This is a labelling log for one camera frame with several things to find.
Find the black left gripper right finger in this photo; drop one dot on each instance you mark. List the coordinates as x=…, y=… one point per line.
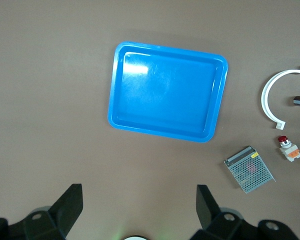
x=207, y=210

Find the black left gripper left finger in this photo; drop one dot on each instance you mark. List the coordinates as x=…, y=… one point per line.
x=62, y=212

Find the metal mesh power supply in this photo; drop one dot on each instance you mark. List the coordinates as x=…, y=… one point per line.
x=250, y=170

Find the red push button orange-white body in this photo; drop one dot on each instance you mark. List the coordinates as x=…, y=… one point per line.
x=288, y=151

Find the brown table mat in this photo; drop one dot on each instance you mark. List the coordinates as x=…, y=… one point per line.
x=52, y=100

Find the blue plastic tray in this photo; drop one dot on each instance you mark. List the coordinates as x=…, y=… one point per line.
x=165, y=92

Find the white half-round pipe clamp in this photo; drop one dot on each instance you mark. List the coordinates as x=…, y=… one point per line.
x=264, y=97

